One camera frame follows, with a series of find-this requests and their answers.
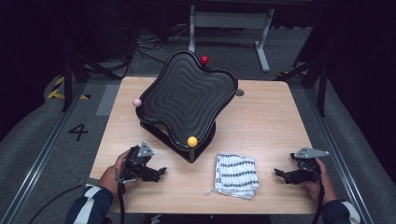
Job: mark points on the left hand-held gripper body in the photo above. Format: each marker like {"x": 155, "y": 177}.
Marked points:
{"x": 135, "y": 165}

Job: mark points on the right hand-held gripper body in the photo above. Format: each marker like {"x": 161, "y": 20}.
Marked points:
{"x": 306, "y": 172}

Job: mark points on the white black patterned cloth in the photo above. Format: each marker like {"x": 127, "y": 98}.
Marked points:
{"x": 236, "y": 174}

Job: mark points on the black wavy tray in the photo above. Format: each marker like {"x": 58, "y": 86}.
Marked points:
{"x": 186, "y": 99}

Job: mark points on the person's right hand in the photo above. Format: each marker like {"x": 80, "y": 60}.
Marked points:
{"x": 325, "y": 189}

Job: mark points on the person's left hand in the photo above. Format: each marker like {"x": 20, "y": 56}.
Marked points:
{"x": 109, "y": 179}

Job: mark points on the black tripod stand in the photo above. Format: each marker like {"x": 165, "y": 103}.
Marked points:
{"x": 322, "y": 84}
{"x": 67, "y": 81}

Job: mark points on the grey round table grommet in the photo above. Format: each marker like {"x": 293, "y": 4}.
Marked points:
{"x": 240, "y": 92}

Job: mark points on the yellow black floor tape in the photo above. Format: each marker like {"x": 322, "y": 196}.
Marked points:
{"x": 56, "y": 93}

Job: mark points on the metal floor rail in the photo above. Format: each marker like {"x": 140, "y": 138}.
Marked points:
{"x": 338, "y": 155}
{"x": 43, "y": 157}

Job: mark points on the grey metal frame stand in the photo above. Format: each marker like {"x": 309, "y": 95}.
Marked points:
{"x": 230, "y": 19}

